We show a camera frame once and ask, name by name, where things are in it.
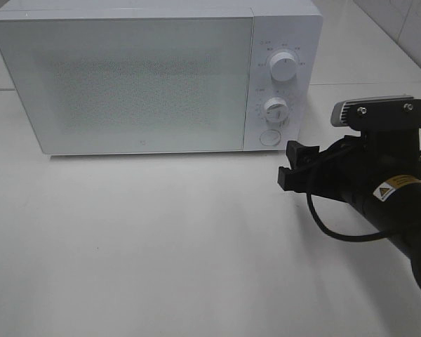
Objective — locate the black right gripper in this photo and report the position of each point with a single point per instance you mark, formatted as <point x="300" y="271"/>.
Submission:
<point x="352" y="166"/>

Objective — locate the round white door button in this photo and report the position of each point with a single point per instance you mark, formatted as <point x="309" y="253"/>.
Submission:
<point x="270" y="138"/>

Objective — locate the white timer knob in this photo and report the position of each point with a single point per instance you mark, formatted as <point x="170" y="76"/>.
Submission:
<point x="275" y="110"/>

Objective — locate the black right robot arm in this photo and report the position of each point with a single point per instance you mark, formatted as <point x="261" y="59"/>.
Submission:
<point x="394" y="210"/>

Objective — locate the upper white power knob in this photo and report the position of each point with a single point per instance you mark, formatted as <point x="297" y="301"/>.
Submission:
<point x="283" y="66"/>

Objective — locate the white microwave oven body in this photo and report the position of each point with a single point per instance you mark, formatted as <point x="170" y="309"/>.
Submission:
<point x="293" y="26"/>

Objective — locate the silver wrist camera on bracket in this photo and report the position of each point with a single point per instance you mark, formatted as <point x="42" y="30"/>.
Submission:
<point x="378" y="114"/>

